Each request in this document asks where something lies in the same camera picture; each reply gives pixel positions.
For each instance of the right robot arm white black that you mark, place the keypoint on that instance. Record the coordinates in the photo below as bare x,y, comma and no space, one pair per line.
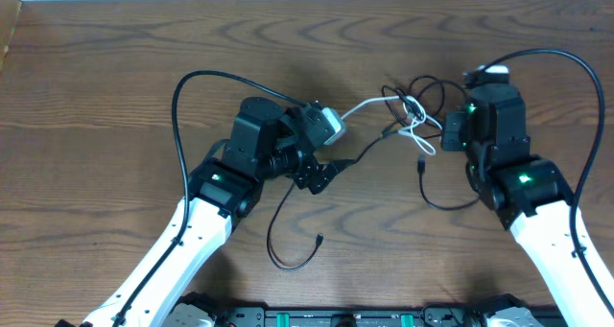
530,198

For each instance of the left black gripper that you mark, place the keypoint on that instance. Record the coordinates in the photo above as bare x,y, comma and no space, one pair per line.
318,175

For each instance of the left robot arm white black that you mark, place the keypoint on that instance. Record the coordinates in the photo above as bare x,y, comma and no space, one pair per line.
267,141

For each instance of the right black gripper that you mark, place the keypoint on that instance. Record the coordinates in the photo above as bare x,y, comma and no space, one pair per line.
453,123

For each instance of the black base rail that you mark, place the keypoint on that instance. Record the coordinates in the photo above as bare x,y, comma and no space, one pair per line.
501,310

